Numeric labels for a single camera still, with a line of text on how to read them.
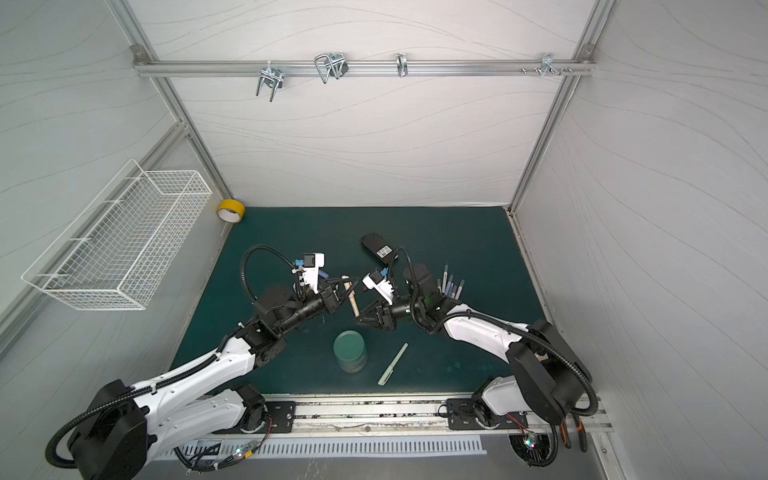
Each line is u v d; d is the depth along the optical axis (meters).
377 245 1.08
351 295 0.70
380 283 0.69
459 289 0.97
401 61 0.72
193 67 0.78
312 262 0.66
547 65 0.76
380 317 0.69
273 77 0.79
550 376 0.43
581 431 0.70
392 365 0.82
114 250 0.67
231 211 1.16
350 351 0.75
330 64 0.77
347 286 0.70
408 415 0.75
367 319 0.73
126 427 0.39
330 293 0.65
